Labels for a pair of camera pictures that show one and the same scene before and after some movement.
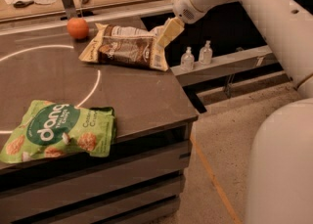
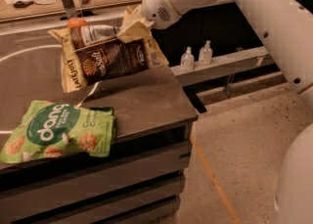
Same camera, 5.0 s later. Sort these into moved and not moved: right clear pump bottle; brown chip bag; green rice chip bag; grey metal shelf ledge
Moved: brown chip bag
Not moved: grey metal shelf ledge; green rice chip bag; right clear pump bottle
